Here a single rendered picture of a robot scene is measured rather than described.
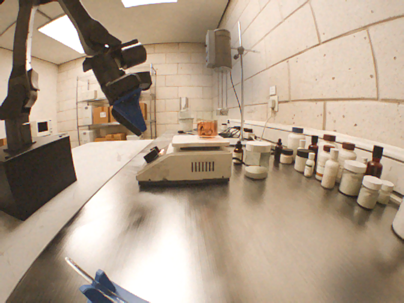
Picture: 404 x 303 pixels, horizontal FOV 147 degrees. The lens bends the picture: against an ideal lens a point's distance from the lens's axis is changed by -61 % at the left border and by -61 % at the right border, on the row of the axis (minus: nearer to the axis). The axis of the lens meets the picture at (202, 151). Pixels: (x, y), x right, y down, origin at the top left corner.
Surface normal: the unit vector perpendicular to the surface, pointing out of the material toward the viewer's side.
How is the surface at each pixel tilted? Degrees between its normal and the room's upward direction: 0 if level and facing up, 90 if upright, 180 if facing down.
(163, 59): 90
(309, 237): 0
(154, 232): 0
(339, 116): 90
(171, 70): 90
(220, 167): 90
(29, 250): 0
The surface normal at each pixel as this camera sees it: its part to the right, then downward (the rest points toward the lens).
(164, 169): 0.14, 0.22
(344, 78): -0.99, 0.02
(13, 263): 0.00, -0.97
